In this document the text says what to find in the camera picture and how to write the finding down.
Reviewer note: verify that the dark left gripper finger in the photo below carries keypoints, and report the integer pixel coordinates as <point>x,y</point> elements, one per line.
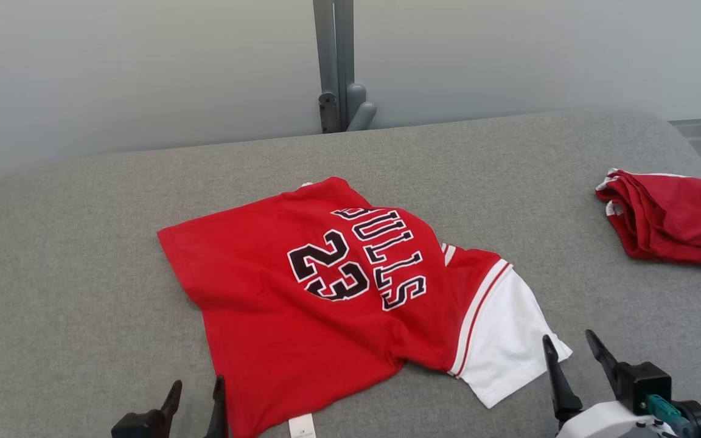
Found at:
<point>218,413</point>
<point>172,401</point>

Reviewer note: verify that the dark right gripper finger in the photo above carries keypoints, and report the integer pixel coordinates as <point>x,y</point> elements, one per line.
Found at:
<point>560,389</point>
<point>605,359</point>

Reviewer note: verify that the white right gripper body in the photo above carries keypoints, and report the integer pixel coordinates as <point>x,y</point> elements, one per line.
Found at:
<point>606,423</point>

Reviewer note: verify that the red basketball jersey white sleeves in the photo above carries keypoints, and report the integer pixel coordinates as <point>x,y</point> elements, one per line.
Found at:
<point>265,316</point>

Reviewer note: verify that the plain red shorts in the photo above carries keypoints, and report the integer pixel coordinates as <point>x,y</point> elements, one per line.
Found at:
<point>673,219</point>

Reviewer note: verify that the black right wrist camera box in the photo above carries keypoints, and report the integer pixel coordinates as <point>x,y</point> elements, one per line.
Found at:
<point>645,383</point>

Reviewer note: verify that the grey post with bracket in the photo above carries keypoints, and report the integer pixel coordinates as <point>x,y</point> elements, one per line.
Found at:
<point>333,61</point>

